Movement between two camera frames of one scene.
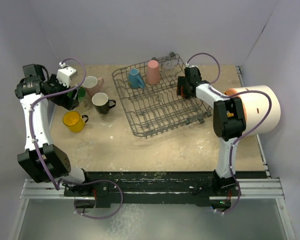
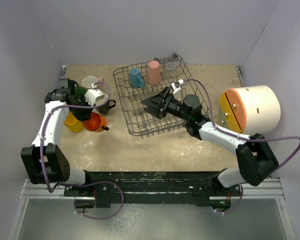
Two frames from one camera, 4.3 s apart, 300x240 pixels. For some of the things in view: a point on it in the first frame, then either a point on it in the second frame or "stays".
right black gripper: [182, 81] to [156, 102]
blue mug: [135, 80] stays
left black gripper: [67, 102] to [85, 116]
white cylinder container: [257, 107] stays
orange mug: [182, 91] to [95, 122]
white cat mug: [82, 94] stays
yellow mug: [74, 121] stays
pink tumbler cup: [153, 74] stays
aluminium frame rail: [261, 189] stays
